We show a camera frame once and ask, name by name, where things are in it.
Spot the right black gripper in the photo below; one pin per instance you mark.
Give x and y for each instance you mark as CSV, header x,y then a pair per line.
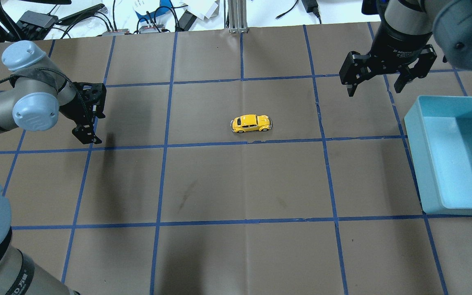
x,y
400,43

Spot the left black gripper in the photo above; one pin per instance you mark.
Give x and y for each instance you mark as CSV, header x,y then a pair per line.
x,y
85,132

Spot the yellow beetle toy car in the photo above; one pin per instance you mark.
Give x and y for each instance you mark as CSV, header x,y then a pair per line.
x,y
251,123

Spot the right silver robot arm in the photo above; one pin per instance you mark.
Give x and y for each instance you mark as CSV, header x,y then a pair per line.
x,y
449,21

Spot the light blue plastic bin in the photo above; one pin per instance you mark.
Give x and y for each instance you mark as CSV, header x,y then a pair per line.
x,y
439,130

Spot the black power adapter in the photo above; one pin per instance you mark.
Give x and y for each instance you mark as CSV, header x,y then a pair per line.
x,y
310,6

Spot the aluminium frame post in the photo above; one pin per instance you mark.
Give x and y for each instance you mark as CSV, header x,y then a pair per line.
x,y
237,15

